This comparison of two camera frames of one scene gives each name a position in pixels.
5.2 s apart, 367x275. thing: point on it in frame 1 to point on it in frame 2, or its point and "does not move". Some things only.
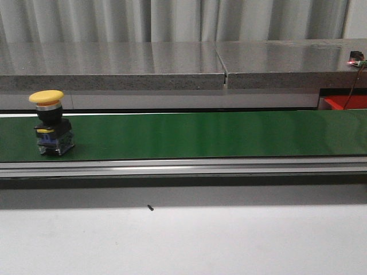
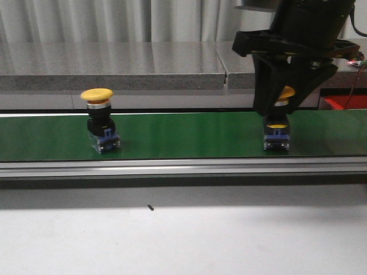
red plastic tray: x=355 y=101 does not move
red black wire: x=350 y=95 does not move
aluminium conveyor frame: x=294 y=172 does not move
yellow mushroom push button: x=54 y=133 to x=277 y=136
